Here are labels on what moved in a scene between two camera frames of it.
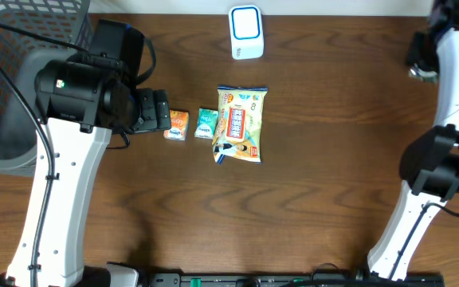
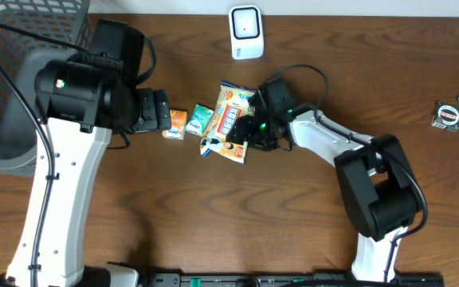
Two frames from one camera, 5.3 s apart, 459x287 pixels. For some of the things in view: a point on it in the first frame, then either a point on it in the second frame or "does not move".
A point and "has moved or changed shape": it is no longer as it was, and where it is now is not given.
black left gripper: x=162 y=115 does not move
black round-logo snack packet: x=426 y=76 has moved or changed shape
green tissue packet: x=207 y=122 has moved or changed shape
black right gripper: x=415 y=50 to x=241 y=131
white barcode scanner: x=246 y=33 does not move
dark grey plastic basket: x=5 y=133 does not move
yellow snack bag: x=239 y=133 has moved or changed shape
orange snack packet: x=178 y=126 does not move
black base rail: x=300 y=279 does not move
